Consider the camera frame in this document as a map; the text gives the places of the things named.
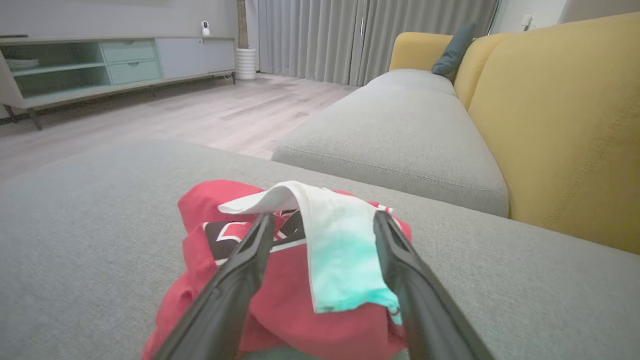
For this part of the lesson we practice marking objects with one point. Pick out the red basketball jersey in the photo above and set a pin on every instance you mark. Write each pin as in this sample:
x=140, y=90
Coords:
x=290, y=300

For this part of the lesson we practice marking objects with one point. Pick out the white wall socket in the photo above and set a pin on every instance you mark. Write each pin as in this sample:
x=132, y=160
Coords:
x=526, y=22

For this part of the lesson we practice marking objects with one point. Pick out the small grey sofa seat cushion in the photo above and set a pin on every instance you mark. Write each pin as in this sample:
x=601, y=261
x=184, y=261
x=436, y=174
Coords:
x=400, y=135

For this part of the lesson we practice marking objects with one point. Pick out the grey pleated curtain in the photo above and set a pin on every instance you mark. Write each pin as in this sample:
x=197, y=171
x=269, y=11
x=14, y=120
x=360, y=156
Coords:
x=340, y=35

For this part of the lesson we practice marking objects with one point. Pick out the white ribbed plant pot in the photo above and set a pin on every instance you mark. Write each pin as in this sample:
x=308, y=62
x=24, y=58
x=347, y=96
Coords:
x=246, y=64

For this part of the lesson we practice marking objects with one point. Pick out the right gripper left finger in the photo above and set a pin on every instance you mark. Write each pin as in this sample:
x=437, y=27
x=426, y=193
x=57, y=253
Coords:
x=230, y=290

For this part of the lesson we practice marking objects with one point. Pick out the narrow yellow sofa backrest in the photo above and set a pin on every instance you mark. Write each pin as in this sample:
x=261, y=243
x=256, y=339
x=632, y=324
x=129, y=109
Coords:
x=415, y=50

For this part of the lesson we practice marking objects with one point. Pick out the wide yellow sofa backrest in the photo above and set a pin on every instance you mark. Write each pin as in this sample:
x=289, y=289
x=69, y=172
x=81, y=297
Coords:
x=565, y=125

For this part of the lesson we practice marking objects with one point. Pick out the large grey sofa seat cushion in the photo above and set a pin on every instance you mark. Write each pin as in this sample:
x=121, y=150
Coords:
x=75, y=250

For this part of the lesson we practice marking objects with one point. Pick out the brown plant trunk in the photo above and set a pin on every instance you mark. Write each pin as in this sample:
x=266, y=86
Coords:
x=242, y=25

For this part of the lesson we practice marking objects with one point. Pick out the small white security camera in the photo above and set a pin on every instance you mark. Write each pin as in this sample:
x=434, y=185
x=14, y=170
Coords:
x=205, y=28

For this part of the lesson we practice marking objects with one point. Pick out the dark blue-grey throw pillow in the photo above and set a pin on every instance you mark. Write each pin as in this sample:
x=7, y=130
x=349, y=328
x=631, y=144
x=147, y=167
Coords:
x=452, y=50

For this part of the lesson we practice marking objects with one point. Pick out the low grey-green TV cabinet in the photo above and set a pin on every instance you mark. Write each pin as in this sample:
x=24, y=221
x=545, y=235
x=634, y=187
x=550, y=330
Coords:
x=135, y=62

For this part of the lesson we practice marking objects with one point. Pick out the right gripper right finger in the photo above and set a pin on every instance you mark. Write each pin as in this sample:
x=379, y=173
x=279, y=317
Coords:
x=420, y=300

